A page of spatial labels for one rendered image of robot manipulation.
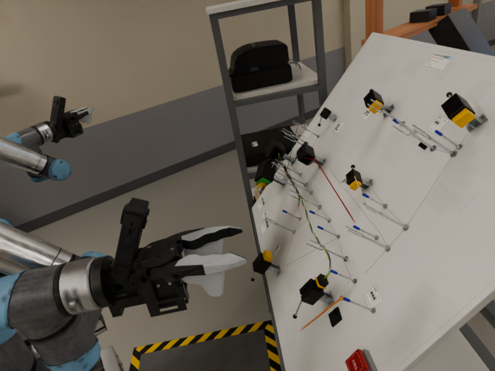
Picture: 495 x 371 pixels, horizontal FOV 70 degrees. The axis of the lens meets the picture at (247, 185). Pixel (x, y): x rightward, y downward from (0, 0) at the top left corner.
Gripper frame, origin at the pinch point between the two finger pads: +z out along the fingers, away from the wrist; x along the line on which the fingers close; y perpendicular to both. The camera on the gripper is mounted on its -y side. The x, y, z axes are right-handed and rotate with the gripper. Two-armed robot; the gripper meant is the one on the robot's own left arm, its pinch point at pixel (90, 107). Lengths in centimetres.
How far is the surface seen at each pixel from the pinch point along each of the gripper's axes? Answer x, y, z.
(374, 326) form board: 126, 28, -25
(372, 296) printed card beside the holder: 124, 25, -18
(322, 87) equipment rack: 72, 5, 75
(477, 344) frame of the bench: 154, 58, 7
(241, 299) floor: 31, 155, 50
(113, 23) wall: -200, 1, 182
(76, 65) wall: -217, 34, 137
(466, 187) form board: 137, -3, -3
